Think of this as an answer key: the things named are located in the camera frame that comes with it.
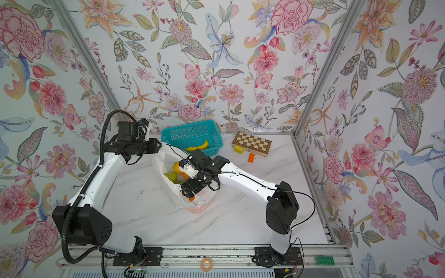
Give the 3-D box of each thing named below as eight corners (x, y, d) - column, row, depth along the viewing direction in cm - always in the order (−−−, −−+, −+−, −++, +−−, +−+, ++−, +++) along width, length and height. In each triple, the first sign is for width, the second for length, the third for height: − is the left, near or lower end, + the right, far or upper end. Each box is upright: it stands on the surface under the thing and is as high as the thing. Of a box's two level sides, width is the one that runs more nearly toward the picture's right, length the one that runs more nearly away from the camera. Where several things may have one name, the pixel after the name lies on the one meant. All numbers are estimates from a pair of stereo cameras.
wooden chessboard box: (230, 147, 116) (231, 144, 114) (237, 133, 124) (237, 130, 122) (267, 157, 111) (268, 154, 108) (271, 143, 119) (272, 140, 116)
